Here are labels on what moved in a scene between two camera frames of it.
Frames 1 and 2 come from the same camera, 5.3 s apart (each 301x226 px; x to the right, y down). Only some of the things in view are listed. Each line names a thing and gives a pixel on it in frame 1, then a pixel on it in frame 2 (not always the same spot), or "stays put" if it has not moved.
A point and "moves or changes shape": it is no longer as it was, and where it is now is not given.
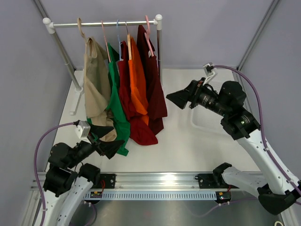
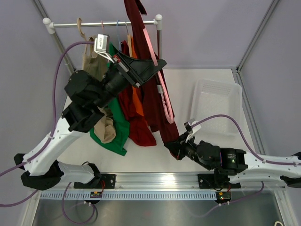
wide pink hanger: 147,35 -> 167,105
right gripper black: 191,93 -> 178,149
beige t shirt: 97,92 stays put
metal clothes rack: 49,26 stays put
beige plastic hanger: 79,23 stays put
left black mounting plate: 106,181 stays put
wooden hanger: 129,44 stays put
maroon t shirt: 150,69 moves or changes shape
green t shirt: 121,123 stays put
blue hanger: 119,41 stays put
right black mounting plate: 213,181 stays put
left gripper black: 103,148 -> 139,69
